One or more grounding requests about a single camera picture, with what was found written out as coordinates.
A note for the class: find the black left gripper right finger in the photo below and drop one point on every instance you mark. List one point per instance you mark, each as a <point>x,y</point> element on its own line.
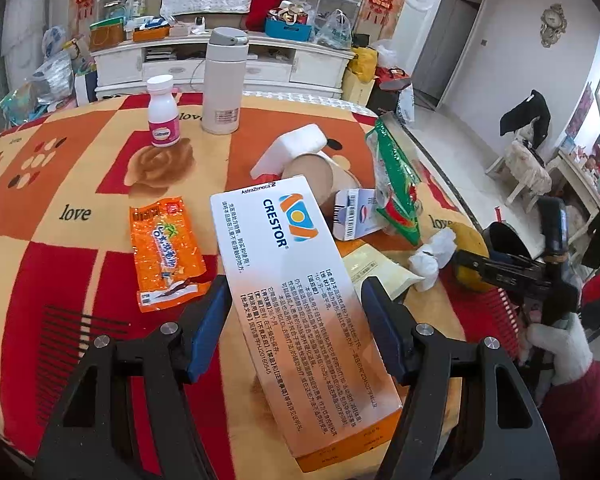
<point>467,413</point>

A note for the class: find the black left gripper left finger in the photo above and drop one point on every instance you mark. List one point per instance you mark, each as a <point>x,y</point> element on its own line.
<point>91,433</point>

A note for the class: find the white Crestor medicine box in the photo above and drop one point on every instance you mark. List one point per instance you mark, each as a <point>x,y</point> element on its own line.
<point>304,326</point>

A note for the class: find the pale yellow sachet packet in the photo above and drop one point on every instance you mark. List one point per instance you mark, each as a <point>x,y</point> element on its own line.
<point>368,262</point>

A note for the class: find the blue white medicine box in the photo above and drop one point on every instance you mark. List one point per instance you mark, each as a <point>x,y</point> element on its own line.
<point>356,215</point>

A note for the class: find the red sleeved forearm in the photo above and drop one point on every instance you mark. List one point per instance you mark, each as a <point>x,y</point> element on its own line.
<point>571,414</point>

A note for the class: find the black trash bin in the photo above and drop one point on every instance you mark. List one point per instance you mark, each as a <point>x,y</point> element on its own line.
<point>503,242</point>

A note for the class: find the white gloved right hand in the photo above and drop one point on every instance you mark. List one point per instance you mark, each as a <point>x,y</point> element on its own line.
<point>572,355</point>

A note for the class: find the yellow fruit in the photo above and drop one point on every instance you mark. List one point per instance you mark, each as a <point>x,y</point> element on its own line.
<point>472,247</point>

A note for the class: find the white side table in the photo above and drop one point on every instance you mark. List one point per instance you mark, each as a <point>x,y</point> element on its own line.
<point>564,170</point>

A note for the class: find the crumpled white tissue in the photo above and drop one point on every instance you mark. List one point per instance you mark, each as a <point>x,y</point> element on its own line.
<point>431,257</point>

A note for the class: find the white chair with cover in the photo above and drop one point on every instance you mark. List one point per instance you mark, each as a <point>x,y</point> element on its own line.
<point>527,169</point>

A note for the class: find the orange snack wrapper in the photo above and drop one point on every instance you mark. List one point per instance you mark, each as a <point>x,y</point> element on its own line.
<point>168,262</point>

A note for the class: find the green plastic snack bag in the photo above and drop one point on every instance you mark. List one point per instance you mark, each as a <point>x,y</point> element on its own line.
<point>395,183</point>

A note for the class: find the black jacket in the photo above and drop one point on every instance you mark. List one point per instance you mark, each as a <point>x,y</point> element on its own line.
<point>532,111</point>

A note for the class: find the red patterned blanket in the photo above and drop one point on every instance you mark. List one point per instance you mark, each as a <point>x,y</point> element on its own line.
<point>67,181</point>

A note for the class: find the brown paper cup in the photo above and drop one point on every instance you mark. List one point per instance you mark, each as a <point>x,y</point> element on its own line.
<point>325,178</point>

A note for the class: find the yellow bag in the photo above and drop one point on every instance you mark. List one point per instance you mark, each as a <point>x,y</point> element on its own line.
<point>363,64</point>

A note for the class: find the white pink pill bottle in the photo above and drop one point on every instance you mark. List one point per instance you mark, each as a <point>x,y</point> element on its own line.
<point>162,110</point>

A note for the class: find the clear plastic bag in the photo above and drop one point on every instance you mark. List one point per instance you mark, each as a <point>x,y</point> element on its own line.
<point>336,32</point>

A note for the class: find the white thermos bottle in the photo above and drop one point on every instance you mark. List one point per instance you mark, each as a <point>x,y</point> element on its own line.
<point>224,82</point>

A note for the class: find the white TV cabinet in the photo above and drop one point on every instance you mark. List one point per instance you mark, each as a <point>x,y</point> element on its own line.
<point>262,63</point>

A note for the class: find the blue storage basket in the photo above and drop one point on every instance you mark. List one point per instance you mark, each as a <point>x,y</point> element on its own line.
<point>281,30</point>

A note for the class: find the wall clock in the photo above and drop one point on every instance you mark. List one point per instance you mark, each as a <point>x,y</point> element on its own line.
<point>553,25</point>

